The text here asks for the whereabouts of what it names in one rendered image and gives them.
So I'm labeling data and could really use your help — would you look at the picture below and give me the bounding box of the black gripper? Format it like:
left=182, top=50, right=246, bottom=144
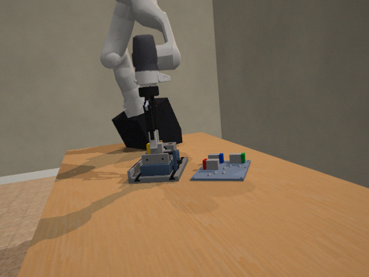
left=138, top=86, right=160, bottom=149

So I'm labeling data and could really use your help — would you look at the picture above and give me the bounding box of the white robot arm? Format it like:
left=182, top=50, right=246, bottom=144
left=100, top=0, right=180, bottom=118

